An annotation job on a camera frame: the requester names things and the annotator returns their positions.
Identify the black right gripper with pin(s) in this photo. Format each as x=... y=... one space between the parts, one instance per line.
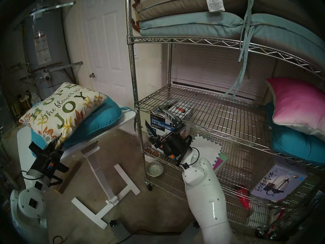
x=176 y=145

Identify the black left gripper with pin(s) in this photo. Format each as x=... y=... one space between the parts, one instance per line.
x=49 y=161

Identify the floral JOY print pillow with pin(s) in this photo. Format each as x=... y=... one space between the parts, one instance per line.
x=63 y=108

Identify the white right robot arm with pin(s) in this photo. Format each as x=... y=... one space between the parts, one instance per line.
x=205 y=195

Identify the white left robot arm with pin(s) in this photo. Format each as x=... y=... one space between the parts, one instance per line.
x=28 y=202

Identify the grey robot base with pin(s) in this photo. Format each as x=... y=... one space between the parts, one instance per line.
x=122 y=232

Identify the teal seat cushion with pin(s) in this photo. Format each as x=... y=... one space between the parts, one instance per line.
x=99 y=121
x=292 y=144

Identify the light blue bench cushion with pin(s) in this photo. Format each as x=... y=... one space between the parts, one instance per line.
x=193 y=23

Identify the taupe bench cushion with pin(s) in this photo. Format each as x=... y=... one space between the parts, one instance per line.
x=177 y=4

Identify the utility pump box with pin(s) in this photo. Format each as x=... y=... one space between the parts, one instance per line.
x=162 y=124

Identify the white overbed table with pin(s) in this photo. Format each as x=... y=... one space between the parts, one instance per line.
x=22 y=149

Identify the wooden block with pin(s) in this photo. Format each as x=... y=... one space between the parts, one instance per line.
x=67 y=180

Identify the metal pet bowl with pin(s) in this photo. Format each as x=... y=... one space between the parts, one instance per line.
x=155 y=169

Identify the white zigzag edged sheet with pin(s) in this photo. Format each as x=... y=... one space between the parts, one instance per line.
x=208 y=149

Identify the magenta sheet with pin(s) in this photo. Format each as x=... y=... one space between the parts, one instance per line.
x=218 y=166

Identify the green foam sheet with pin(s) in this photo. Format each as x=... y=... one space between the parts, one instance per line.
x=224 y=158

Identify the white window blind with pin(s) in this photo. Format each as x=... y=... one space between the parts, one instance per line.
x=208 y=65

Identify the black base knob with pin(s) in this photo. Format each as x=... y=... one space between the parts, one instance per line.
x=195 y=225
x=113 y=223

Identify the white panel door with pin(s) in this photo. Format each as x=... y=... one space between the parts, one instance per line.
x=111 y=42

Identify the red plastic item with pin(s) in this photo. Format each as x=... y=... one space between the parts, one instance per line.
x=242 y=197

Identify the grey water heater tank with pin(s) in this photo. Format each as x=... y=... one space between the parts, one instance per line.
x=48 y=30

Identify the LED lamp box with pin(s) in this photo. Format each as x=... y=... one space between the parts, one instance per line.
x=279 y=182

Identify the pink throw pillow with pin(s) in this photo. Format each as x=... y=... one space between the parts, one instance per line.
x=297 y=103

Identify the white care label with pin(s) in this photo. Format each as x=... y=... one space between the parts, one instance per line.
x=215 y=2

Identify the silver foil duct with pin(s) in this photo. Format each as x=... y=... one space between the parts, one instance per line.
x=35 y=97

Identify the white light switch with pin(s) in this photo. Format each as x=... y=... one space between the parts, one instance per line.
x=136 y=51

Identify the brown anchor wall decoration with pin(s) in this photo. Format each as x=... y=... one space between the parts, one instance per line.
x=134 y=25

